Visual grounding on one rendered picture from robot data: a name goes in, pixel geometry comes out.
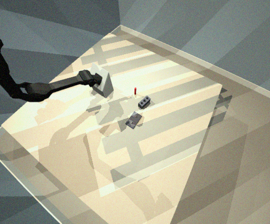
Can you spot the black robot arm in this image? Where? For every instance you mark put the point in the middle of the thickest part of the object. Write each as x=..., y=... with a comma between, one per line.
x=38, y=92

